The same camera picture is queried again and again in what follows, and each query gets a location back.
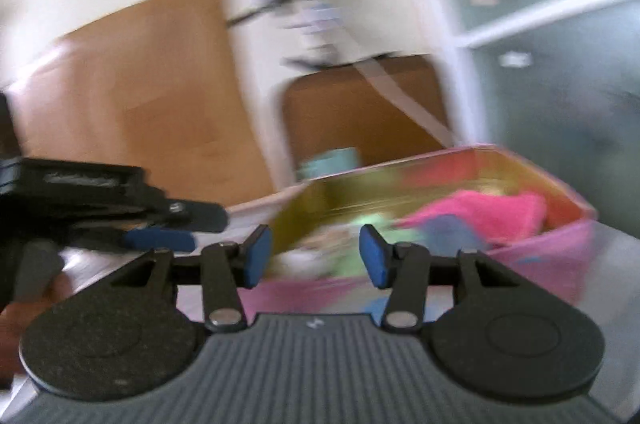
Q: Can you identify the person's left hand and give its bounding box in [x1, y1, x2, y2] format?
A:
[0, 275, 77, 376]

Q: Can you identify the pink cloth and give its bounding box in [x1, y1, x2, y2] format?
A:
[397, 189, 548, 251]

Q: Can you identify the pink macaron print tin box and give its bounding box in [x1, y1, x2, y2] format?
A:
[235, 144, 599, 321]

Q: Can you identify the brown chair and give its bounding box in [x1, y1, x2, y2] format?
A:
[279, 53, 455, 186]

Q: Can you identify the teal cup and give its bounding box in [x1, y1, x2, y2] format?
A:
[299, 147, 362, 183]

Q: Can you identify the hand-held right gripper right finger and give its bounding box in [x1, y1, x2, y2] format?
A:
[360, 224, 517, 331]

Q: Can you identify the wood pattern board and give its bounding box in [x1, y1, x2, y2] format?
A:
[7, 0, 283, 207]

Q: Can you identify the white power strip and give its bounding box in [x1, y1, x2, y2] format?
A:
[290, 0, 351, 52]

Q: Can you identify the floral grey tablecloth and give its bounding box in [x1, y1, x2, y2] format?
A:
[0, 191, 640, 410]

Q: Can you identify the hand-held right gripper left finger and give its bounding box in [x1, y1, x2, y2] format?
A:
[112, 224, 274, 333]

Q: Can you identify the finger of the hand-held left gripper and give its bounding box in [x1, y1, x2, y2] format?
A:
[147, 199, 230, 234]
[65, 227, 197, 254]

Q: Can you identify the frosted glass door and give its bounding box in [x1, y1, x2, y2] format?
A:
[387, 0, 640, 227]

